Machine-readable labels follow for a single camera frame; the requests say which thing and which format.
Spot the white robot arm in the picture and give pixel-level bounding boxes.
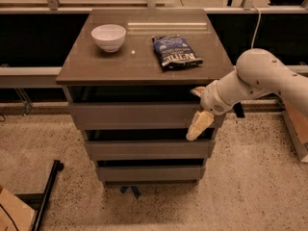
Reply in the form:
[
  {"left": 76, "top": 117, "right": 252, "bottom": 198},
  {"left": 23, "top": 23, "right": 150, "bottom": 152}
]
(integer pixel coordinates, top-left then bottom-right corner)
[{"left": 186, "top": 48, "right": 308, "bottom": 141}]

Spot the grey top drawer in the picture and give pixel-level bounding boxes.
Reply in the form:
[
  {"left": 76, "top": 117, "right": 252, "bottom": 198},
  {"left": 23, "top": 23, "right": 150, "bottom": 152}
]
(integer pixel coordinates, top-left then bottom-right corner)
[{"left": 67, "top": 101, "right": 227, "bottom": 131}]

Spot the blue chip bag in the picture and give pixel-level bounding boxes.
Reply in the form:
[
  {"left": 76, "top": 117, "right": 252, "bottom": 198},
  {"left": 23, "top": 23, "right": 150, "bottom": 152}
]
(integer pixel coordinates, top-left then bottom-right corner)
[{"left": 152, "top": 36, "right": 203, "bottom": 70}]

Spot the white cable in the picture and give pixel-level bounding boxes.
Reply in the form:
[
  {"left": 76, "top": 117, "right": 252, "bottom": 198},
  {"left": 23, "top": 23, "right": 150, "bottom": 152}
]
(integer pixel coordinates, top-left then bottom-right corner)
[{"left": 249, "top": 5, "right": 262, "bottom": 50}]

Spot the grey drawer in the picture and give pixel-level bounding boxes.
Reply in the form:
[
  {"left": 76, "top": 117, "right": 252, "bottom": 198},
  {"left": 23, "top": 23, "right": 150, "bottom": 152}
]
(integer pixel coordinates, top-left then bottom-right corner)
[
  {"left": 95, "top": 166, "right": 205, "bottom": 182},
  {"left": 67, "top": 101, "right": 227, "bottom": 131},
  {"left": 85, "top": 140, "right": 215, "bottom": 161}
]

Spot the grey bottom drawer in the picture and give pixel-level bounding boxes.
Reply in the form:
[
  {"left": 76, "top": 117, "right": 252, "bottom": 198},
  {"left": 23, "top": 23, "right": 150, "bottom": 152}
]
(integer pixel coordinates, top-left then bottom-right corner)
[{"left": 95, "top": 166, "right": 205, "bottom": 182}]

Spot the cardboard box left corner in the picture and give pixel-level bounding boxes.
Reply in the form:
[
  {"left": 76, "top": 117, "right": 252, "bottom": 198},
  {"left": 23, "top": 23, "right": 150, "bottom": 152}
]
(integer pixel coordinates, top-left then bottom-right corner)
[{"left": 0, "top": 187, "right": 35, "bottom": 231}]

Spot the black metal stand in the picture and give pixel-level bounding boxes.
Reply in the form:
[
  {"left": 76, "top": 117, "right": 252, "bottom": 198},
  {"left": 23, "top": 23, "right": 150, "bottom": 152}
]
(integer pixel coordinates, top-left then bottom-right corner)
[{"left": 17, "top": 160, "right": 64, "bottom": 231}]

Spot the white ceramic bowl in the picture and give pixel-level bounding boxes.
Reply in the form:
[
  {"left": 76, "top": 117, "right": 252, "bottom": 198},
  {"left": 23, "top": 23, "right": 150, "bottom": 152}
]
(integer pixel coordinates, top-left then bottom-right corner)
[{"left": 91, "top": 24, "right": 126, "bottom": 53}]

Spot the grey drawer cabinet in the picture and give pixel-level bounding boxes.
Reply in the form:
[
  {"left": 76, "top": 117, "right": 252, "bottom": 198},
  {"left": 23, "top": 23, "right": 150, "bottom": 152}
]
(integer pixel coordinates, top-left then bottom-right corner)
[{"left": 56, "top": 9, "right": 233, "bottom": 185}]

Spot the grey middle drawer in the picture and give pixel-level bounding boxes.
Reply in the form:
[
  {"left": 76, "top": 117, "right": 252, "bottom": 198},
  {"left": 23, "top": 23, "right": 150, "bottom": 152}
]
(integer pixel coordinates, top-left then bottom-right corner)
[{"left": 85, "top": 140, "right": 215, "bottom": 161}]

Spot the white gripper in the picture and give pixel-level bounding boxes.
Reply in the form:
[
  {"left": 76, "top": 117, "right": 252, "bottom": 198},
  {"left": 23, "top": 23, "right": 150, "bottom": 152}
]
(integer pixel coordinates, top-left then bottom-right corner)
[{"left": 186, "top": 80, "right": 232, "bottom": 141}]

